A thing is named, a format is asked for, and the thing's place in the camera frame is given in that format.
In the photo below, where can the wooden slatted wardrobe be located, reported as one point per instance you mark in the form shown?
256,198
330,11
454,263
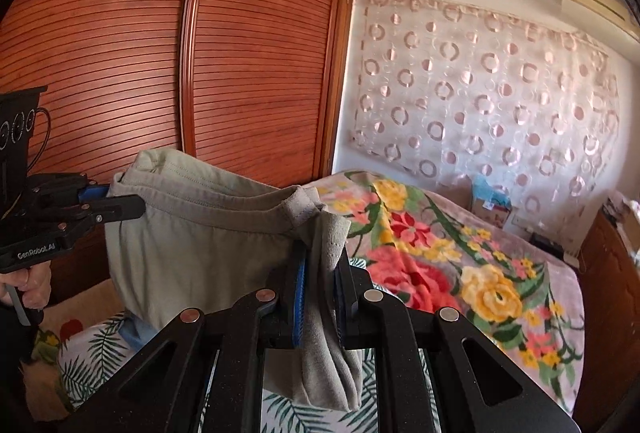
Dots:
250,63

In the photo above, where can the blue denim folded jeans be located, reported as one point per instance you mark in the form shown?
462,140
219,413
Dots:
134,333

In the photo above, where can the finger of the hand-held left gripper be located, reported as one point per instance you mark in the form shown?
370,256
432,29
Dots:
120,208
95,193

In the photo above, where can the grey-green pants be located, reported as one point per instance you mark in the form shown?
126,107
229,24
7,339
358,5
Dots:
200,253

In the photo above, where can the circle patterned sheer curtain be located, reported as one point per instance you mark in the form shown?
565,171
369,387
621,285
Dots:
475,88

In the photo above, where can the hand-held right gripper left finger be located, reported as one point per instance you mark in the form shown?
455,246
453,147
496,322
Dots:
300,308

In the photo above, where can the person's left hand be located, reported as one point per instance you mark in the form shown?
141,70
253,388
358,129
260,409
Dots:
37,293

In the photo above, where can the floral leaf printed blanket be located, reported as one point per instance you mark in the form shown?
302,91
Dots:
450,273

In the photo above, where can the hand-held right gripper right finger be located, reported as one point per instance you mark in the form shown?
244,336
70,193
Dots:
341,313

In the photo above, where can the wooden sideboard cabinet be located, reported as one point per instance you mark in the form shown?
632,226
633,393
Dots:
610,313

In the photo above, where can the person's dark clothing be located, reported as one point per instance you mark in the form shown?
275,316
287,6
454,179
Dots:
12,373

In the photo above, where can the small printed cardboard box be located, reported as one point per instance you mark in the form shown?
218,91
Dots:
492,213

